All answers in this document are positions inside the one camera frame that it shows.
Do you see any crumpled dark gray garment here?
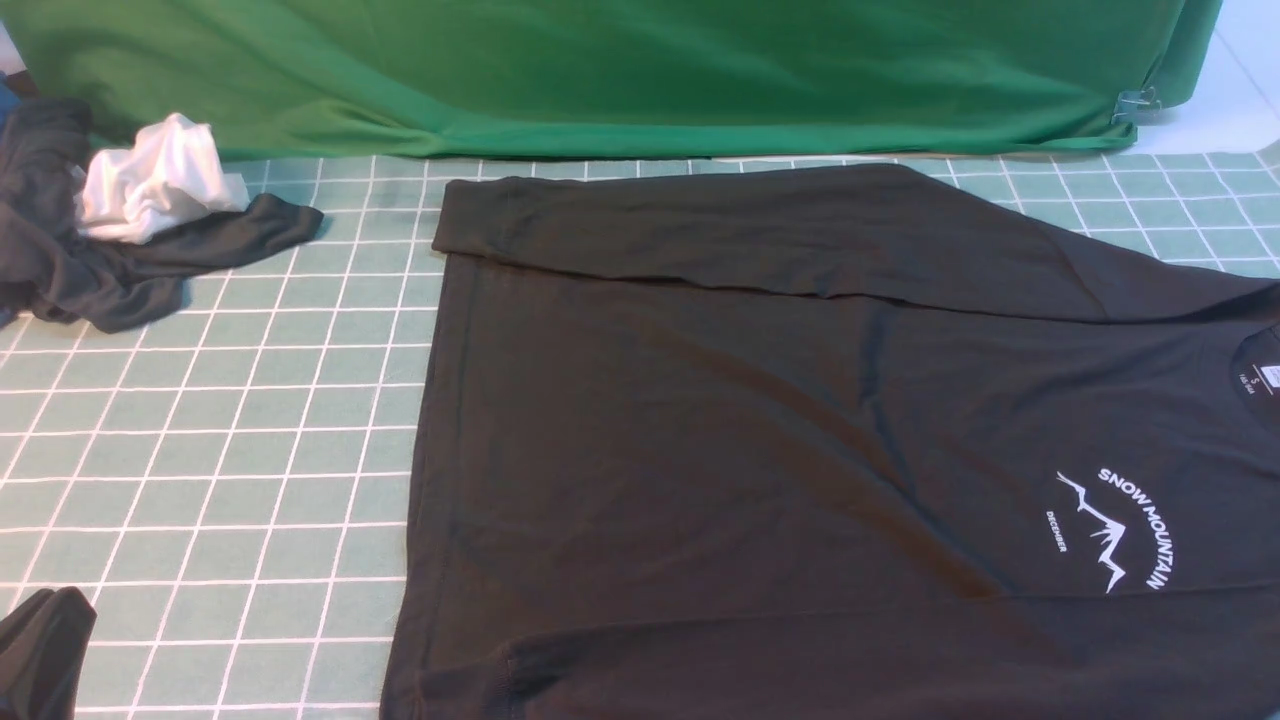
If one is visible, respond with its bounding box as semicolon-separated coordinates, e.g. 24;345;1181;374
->
1;97;324;333

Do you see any metal binder clip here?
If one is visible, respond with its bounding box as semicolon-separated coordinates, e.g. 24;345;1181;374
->
1111;86;1164;126

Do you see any gray long-sleeved shirt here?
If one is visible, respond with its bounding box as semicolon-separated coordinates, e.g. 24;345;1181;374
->
379;164;1279;719

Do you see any dark cloth at corner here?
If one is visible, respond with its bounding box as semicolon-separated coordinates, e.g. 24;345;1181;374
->
1;587;97;719

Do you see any green backdrop cloth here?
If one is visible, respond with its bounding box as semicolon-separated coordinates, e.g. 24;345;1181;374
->
3;1;1221;159

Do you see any crumpled white cloth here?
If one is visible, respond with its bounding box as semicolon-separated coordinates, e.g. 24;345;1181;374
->
76;113;250;243

